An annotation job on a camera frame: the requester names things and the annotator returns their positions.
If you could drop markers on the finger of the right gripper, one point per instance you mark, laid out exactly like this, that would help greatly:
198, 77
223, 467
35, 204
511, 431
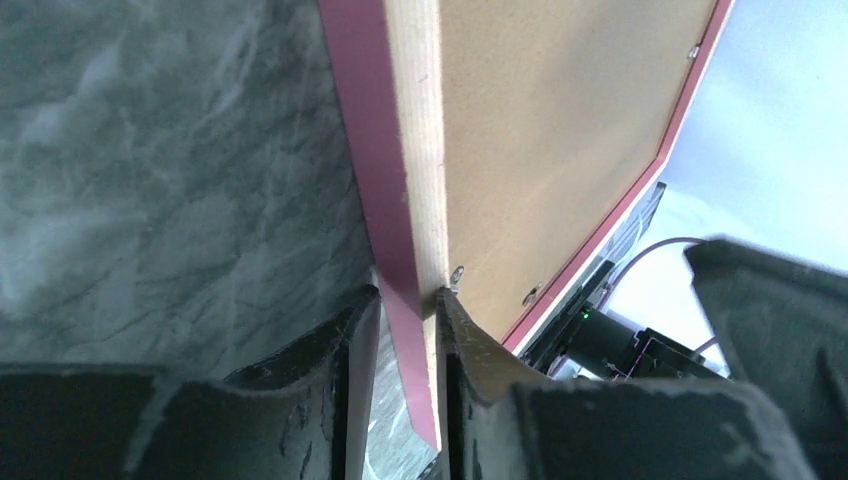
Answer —
782, 326

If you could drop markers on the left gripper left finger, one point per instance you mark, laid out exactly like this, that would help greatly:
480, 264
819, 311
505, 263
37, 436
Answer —
301, 413

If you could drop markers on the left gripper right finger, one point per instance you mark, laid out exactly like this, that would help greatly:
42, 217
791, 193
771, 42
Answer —
500, 419

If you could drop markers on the brown backing board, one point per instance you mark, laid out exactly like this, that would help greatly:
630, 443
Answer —
553, 109

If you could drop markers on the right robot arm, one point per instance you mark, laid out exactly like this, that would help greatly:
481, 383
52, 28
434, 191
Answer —
582, 332

